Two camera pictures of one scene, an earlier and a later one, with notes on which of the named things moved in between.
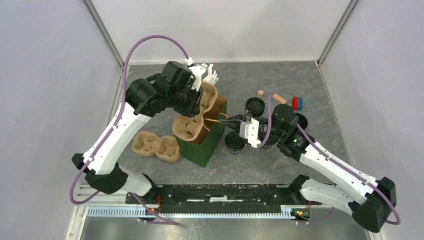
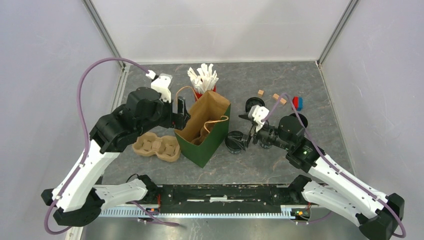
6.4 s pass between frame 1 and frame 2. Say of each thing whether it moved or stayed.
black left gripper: moved
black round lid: stayed
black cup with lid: stayed
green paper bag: stayed
